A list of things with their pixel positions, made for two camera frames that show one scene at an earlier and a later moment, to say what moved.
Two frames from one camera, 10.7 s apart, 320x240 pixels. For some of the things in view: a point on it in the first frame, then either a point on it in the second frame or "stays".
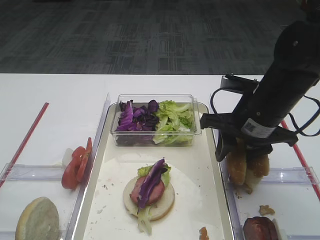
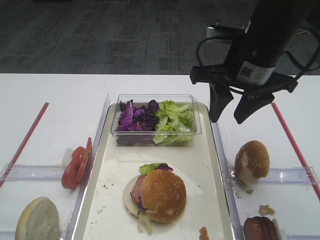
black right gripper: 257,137 -> 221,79
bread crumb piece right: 265,210 stays
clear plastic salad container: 156,120 stays
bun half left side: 39,220 stays
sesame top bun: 236,163 -> 163,195
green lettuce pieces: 175,122 stays
